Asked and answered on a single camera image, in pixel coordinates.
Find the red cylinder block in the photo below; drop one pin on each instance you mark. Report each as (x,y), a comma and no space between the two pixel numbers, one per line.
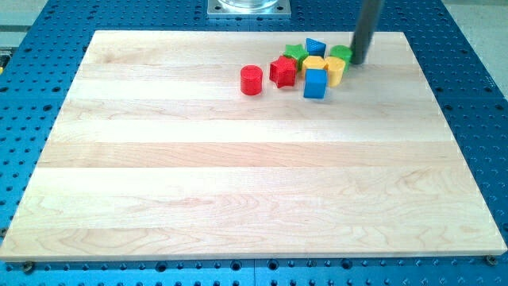
(251,80)

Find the red star block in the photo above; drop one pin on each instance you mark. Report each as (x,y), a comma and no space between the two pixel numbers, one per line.
(283,71)

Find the blue cube block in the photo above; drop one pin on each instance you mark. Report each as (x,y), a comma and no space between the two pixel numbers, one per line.
(315,84)

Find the wooden board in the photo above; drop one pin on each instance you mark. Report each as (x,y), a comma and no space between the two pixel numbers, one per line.
(157,155)

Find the yellow hexagon block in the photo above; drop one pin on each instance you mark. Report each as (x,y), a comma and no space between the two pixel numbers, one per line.
(312,62)

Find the green star block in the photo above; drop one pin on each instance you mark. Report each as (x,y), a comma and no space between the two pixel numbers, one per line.
(296,52)

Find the yellow cylinder block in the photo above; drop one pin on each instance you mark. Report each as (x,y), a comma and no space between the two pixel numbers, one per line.
(335,69)

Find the blue triangle block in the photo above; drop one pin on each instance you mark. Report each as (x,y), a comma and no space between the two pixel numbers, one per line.
(315,48)

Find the green cylinder block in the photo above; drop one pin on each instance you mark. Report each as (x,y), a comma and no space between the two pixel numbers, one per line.
(343,52)

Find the left board clamp screw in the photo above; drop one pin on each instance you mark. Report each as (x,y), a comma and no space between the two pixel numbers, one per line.
(27,267)

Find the board clamp screw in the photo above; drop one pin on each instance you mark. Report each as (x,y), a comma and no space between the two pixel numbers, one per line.
(27,267)
(491,260)

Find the right board clamp screw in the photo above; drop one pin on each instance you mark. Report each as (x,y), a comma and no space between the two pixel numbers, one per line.
(491,260)

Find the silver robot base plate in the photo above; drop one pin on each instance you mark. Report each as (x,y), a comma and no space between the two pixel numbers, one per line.
(239,8)

